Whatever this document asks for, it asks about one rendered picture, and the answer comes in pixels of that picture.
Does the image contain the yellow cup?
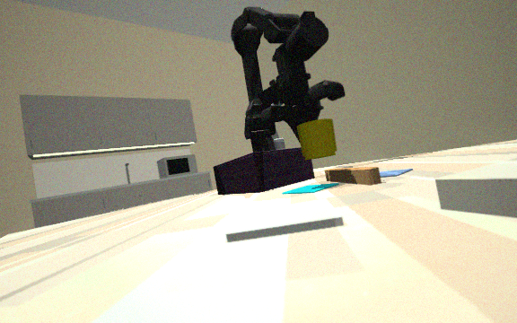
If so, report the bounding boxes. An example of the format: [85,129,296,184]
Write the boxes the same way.
[297,118,337,160]

